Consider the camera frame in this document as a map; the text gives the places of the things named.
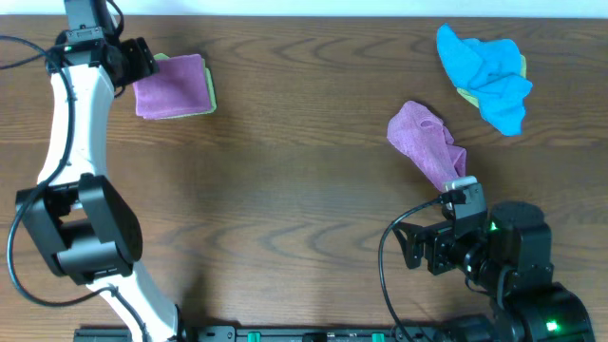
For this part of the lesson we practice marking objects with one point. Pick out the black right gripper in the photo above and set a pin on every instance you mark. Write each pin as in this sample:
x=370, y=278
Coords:
x=438, y=237

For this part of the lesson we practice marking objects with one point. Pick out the purple microfibre cloth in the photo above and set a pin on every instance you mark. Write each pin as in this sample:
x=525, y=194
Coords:
x=178, y=88

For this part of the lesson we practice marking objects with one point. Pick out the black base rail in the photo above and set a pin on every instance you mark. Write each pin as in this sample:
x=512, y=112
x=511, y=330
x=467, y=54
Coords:
x=234, y=334

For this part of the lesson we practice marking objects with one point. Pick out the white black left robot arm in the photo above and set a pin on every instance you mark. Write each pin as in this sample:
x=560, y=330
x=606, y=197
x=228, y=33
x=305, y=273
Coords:
x=80, y=225

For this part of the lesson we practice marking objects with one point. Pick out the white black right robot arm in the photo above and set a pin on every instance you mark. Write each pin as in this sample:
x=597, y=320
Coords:
x=504, y=253

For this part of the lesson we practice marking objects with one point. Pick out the folded green cloth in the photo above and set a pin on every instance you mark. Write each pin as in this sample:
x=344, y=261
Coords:
x=210, y=92

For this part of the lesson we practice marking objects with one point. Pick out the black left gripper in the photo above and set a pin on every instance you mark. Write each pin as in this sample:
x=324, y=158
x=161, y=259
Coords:
x=141, y=59

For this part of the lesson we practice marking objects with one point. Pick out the yellow-green cloth under blue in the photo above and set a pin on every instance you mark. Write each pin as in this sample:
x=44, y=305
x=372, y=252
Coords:
x=474, y=101

